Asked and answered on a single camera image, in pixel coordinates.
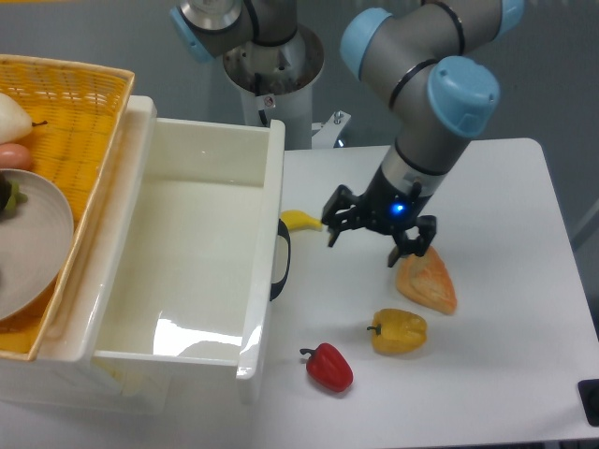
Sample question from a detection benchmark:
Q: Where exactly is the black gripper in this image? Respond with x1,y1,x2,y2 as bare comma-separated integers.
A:
321,167,437,268

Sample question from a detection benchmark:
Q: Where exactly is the white drawer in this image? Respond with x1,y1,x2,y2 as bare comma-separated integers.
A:
94,119,289,404

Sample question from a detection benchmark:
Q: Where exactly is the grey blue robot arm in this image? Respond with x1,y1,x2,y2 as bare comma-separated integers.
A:
170,1,524,263

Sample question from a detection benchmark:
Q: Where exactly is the white drawer cabinet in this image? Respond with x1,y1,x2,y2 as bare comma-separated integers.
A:
1,95,168,414

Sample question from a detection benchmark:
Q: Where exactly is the golden pastry turnover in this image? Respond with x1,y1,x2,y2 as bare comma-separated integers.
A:
395,246,458,315

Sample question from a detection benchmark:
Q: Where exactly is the yellow banana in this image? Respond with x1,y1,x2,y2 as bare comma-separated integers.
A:
280,210,322,232

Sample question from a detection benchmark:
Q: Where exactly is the yellow bell pepper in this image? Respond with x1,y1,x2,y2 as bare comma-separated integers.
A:
366,309,428,355

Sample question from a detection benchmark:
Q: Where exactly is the red bell pepper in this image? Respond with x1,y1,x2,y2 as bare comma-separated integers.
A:
299,342,354,393

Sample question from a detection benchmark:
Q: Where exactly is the black device at edge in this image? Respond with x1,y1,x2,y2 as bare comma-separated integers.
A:
577,379,599,427

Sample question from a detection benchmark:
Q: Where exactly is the yellow woven basket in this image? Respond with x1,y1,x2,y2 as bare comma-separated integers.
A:
1,54,135,361

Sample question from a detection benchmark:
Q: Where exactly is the grey ceramic plate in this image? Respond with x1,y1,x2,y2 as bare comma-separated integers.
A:
1,169,74,319

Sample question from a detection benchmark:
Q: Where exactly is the pink sausage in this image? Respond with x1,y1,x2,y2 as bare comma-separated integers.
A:
0,143,33,170

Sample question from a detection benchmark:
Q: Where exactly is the dark purple eggplant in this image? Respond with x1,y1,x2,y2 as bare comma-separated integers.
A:
0,173,28,218

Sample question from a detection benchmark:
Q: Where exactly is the white pear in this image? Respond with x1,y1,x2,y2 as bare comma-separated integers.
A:
0,94,48,144

